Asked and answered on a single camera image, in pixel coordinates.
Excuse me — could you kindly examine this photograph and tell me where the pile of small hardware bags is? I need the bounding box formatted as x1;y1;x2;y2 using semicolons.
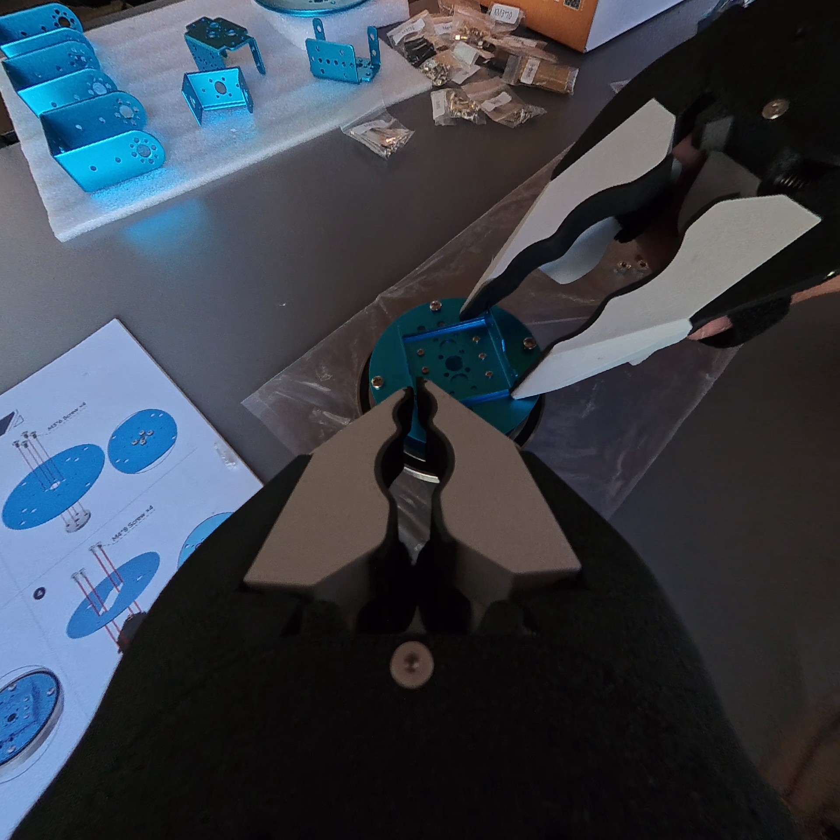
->
386;0;580;127

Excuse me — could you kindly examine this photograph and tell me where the small blue U bracket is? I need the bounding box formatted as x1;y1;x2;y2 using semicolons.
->
182;67;256;129

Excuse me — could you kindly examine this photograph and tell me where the clear flat plastic bag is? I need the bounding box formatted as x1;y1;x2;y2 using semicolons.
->
241;141;742;565

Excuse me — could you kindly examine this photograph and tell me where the orange and white cardboard box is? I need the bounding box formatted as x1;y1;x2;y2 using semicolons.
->
482;0;719;53

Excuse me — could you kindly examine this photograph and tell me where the wide blue U bracket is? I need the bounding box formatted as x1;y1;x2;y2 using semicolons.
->
305;18;380;85

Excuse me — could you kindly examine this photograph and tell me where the person's right hand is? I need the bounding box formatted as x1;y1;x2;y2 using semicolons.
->
690;270;840;341

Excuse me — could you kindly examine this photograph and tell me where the clear bag of long screws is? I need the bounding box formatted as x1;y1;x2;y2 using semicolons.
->
341;110;416;158

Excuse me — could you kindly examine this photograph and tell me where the silver round bearing ring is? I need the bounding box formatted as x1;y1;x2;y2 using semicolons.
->
356;308;547;485

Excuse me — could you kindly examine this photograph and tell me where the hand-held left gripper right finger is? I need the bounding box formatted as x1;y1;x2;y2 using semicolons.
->
416;379;583;634

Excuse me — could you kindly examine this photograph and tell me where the white foam sheet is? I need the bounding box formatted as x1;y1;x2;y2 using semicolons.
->
0;0;429;244

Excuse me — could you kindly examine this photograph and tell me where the blue ring plate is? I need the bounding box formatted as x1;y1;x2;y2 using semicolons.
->
252;0;368;15

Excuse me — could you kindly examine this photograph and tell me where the blue round plate with bracket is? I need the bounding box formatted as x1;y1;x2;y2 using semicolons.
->
367;297;546;437

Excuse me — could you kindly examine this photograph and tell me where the grey desk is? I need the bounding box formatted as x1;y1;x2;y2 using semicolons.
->
0;0;840;840

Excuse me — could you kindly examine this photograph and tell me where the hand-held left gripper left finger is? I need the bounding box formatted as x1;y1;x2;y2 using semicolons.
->
243;386;421;634

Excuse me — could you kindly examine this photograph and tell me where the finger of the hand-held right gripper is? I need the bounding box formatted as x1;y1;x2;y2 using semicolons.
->
459;98;686;322
511;192;823;401

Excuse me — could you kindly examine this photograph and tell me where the white instruction booklet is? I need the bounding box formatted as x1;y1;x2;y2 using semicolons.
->
0;319;263;788

